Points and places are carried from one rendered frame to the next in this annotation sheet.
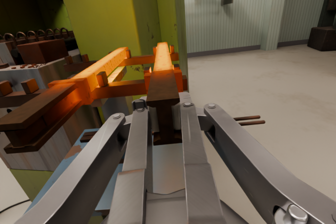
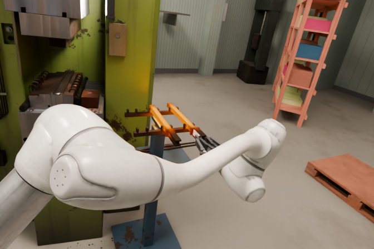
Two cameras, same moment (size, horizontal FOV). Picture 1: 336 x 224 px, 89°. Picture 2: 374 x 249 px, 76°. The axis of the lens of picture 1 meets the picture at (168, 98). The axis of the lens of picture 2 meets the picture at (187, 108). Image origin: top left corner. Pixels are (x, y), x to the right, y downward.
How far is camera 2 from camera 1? 0.99 m
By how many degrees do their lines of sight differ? 27
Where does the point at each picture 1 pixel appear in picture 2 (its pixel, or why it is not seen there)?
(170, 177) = not seen: hidden behind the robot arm
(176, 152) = (177, 157)
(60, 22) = (57, 60)
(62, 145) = not seen: hidden behind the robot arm
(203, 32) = not seen: hidden behind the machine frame
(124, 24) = (142, 86)
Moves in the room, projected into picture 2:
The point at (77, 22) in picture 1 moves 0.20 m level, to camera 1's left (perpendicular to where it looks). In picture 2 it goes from (111, 81) to (73, 81)
